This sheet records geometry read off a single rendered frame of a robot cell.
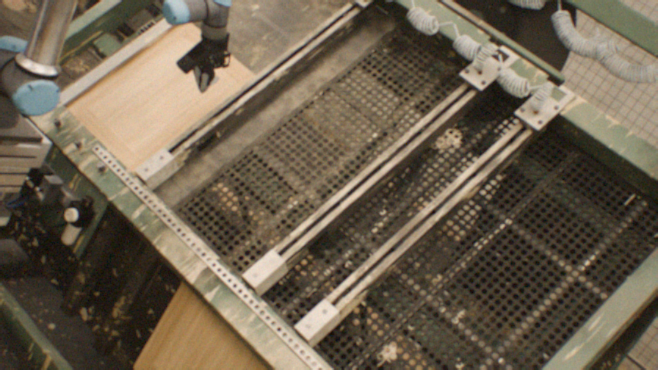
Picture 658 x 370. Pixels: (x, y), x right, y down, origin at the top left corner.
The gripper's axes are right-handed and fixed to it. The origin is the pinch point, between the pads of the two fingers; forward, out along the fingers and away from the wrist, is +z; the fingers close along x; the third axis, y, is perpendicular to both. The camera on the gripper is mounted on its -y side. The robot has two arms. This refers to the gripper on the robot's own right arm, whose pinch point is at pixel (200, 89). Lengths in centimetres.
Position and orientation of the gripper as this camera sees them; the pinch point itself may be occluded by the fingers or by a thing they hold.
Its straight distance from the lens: 273.6
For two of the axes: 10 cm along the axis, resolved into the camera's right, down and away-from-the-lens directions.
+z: -2.1, 7.2, 6.6
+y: 6.9, -3.7, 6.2
